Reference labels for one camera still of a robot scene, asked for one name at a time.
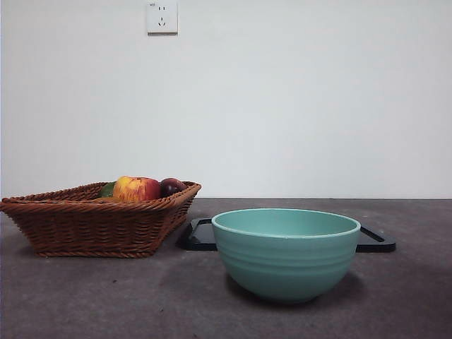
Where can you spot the teal ribbed bowl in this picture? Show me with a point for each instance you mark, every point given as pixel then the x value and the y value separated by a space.
pixel 282 268

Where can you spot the dark red plum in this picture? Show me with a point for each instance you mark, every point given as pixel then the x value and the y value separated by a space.
pixel 171 187

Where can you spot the red yellow apple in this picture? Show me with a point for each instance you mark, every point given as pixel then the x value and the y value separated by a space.
pixel 136 189

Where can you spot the green fruit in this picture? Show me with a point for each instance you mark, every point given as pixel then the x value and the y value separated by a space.
pixel 107 190

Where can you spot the brown wicker basket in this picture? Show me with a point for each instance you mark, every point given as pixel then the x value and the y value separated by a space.
pixel 88 229

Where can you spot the dark rectangular tray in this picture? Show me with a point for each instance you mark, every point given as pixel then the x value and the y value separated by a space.
pixel 378 247

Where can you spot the white wall socket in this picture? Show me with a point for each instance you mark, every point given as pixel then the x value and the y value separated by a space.
pixel 162 17

